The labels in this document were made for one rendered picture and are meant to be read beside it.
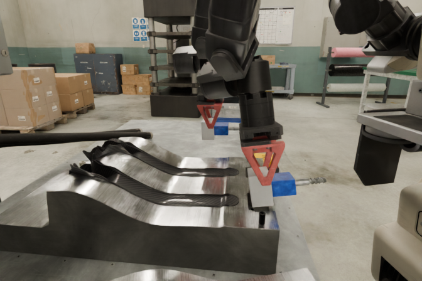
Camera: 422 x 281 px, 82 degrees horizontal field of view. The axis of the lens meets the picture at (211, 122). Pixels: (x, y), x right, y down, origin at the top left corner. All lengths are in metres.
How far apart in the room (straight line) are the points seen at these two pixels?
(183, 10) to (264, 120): 3.99
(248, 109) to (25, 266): 0.46
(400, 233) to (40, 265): 0.67
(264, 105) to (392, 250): 0.39
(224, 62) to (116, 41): 7.45
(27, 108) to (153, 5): 2.42
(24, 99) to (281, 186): 3.94
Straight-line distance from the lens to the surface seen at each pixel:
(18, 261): 0.58
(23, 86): 4.13
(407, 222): 0.64
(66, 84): 4.90
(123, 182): 0.49
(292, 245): 0.53
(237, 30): 0.32
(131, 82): 7.20
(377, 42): 0.63
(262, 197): 0.43
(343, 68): 5.93
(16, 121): 4.35
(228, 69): 0.35
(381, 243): 0.65
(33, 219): 0.56
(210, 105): 0.64
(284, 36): 6.84
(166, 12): 4.41
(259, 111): 0.39
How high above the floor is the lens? 1.15
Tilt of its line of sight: 16 degrees down
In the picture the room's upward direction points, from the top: straight up
